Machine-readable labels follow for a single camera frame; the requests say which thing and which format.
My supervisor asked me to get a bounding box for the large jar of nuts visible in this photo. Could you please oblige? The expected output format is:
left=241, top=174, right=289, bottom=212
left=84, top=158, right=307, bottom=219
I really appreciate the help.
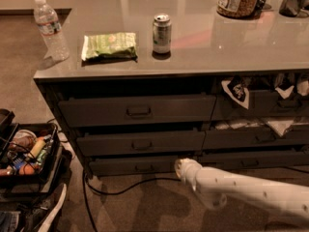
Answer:
left=217, top=0, right=257, bottom=18

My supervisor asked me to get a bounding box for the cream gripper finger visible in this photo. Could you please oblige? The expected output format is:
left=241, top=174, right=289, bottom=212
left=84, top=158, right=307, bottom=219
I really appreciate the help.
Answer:
left=176, top=167, right=187, bottom=182
left=175, top=159, right=192, bottom=168

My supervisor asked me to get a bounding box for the grey drawer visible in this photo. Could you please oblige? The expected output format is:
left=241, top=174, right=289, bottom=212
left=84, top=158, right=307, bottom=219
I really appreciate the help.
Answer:
left=76, top=130, right=205, bottom=157
left=88, top=154, right=199, bottom=177
left=211, top=90, right=309, bottom=121
left=198, top=149, right=309, bottom=170
left=203, top=125, right=309, bottom=150
left=58, top=94, right=215, bottom=128

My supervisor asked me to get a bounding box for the clear plastic water bottle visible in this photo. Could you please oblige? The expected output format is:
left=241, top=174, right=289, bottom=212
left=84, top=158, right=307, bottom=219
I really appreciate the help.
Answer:
left=34, top=0, right=70, bottom=62

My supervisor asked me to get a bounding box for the dark glass pitcher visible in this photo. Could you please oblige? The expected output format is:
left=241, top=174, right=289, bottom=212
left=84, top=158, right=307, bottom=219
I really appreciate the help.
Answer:
left=279, top=0, right=305, bottom=17

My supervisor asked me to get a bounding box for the black floor cable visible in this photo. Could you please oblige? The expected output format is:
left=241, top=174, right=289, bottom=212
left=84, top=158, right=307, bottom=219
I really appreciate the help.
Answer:
left=81, top=169, right=182, bottom=232

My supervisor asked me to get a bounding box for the silver soda can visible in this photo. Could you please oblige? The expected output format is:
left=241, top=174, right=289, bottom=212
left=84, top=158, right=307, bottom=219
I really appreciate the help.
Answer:
left=153, top=14, right=172, bottom=54

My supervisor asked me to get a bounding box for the green snack bag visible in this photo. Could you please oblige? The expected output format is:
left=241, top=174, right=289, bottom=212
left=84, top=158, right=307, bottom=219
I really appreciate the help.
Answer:
left=81, top=32, right=137, bottom=61

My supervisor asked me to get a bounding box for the white cloth in drawer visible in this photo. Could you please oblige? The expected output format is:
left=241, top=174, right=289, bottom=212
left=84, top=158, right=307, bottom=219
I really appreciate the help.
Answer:
left=214, top=117, right=295, bottom=137

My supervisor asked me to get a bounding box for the black white snack packet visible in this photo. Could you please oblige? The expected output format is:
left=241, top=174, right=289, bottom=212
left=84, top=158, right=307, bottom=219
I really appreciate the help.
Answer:
left=221, top=75, right=249, bottom=109

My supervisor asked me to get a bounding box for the black bin of items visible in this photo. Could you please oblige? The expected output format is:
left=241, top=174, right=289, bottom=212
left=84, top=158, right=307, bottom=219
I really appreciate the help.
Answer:
left=0, top=124, right=60, bottom=187

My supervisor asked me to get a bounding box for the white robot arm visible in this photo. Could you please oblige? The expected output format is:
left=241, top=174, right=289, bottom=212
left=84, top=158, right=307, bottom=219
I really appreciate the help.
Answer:
left=174, top=159, right=309, bottom=228

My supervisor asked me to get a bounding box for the grey counter cabinet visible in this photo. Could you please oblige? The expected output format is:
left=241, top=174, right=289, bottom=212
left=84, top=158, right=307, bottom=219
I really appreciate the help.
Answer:
left=35, top=0, right=309, bottom=167

